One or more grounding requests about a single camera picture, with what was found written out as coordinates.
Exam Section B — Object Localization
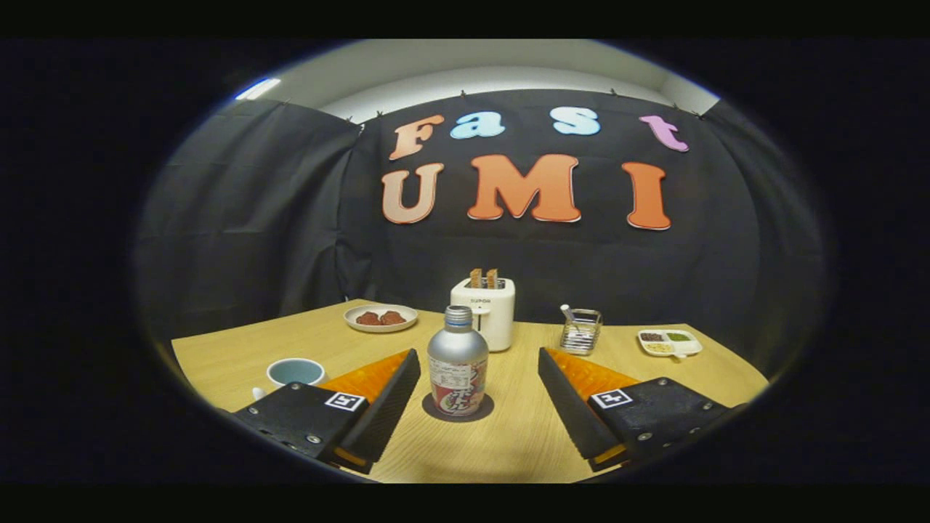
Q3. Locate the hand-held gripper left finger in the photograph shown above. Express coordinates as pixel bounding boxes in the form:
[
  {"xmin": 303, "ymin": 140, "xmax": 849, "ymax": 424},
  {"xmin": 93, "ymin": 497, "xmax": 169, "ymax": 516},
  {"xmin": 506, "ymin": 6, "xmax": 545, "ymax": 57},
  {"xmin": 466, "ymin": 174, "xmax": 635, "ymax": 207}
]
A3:
[{"xmin": 232, "ymin": 349, "xmax": 422, "ymax": 475}]

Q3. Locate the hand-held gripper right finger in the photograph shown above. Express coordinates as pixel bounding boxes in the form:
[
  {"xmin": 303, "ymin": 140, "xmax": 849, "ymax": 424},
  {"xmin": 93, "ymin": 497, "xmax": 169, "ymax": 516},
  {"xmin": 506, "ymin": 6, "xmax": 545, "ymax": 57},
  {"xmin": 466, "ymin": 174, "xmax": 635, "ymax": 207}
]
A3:
[{"xmin": 538, "ymin": 347, "xmax": 731, "ymax": 471}]

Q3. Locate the silver juice bottle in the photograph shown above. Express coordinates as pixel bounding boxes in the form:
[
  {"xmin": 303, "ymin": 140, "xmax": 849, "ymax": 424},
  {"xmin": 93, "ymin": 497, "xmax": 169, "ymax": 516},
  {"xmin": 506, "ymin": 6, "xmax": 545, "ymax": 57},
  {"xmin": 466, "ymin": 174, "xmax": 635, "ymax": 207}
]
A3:
[{"xmin": 427, "ymin": 305, "xmax": 490, "ymax": 418}]

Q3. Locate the dark brown round coaster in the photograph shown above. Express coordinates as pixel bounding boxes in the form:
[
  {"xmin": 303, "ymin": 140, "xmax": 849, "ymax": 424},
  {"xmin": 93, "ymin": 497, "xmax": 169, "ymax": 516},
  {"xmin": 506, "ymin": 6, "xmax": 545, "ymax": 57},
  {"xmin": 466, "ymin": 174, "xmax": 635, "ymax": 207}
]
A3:
[{"xmin": 422, "ymin": 392, "xmax": 495, "ymax": 423}]

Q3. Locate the white cup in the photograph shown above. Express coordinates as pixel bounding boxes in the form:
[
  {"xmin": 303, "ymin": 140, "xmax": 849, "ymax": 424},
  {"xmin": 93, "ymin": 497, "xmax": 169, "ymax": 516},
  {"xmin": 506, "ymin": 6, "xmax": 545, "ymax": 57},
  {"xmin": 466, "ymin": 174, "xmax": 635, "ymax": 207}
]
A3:
[{"xmin": 251, "ymin": 357, "xmax": 329, "ymax": 400}]

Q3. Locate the wooden table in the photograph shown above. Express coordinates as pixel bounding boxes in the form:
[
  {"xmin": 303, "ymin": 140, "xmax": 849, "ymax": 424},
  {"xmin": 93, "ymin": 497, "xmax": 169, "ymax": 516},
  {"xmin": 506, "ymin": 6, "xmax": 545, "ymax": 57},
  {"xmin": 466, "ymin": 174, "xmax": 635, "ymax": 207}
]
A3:
[{"xmin": 171, "ymin": 299, "xmax": 769, "ymax": 484}]

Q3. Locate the round beige plate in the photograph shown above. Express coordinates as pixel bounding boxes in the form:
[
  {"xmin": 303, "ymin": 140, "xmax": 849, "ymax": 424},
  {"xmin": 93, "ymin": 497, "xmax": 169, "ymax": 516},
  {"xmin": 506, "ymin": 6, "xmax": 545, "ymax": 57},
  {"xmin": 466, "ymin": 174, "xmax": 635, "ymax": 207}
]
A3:
[{"xmin": 343, "ymin": 304, "xmax": 419, "ymax": 333}]

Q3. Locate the white divided dish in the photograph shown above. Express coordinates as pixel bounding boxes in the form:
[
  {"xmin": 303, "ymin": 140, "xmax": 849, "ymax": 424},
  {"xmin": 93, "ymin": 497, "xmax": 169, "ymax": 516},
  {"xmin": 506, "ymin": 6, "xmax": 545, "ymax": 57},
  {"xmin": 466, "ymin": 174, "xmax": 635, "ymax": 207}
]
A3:
[{"xmin": 637, "ymin": 329, "xmax": 703, "ymax": 358}]

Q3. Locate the white toaster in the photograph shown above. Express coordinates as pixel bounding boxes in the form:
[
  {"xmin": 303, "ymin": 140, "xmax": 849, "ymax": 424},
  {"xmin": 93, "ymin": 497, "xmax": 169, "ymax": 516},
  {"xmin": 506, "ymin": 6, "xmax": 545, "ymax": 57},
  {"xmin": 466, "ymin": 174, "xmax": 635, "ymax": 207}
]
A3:
[{"xmin": 450, "ymin": 277, "xmax": 517, "ymax": 353}]

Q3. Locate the small ceiling light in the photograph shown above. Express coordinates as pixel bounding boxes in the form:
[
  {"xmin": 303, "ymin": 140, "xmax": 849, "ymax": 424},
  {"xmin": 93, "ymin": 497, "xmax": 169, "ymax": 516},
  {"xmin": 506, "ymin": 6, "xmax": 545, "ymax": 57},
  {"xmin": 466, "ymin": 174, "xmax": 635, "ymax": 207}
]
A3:
[{"xmin": 234, "ymin": 78, "xmax": 282, "ymax": 101}]

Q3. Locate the wire mesh basket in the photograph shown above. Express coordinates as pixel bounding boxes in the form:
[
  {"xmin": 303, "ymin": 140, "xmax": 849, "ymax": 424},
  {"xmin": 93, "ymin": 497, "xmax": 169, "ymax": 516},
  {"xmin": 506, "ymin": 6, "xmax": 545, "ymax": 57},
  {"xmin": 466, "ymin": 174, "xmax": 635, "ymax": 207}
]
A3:
[{"xmin": 560, "ymin": 309, "xmax": 603, "ymax": 357}]

